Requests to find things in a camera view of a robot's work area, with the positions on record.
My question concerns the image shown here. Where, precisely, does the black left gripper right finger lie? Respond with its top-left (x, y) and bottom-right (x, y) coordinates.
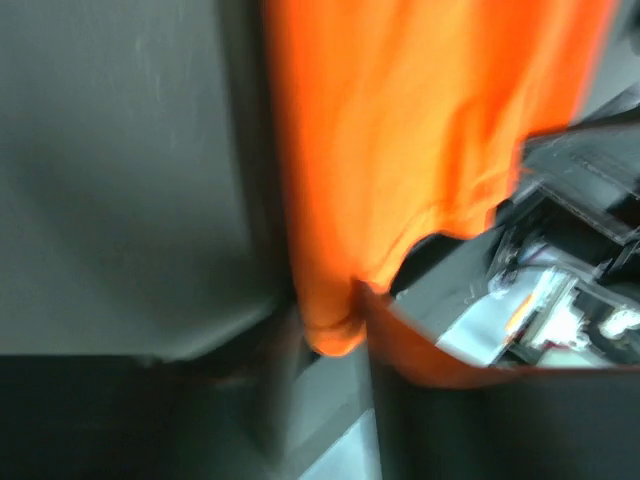
top-left (354, 279), bottom-right (640, 480)

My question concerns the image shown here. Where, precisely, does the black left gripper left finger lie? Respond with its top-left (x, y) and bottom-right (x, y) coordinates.
top-left (1, 303), bottom-right (308, 479)

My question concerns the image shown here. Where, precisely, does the orange t shirt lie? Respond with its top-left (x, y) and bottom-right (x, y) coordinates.
top-left (263, 1), bottom-right (617, 356)

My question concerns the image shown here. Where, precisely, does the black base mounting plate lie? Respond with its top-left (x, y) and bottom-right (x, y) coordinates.
top-left (392, 86), bottom-right (639, 368)

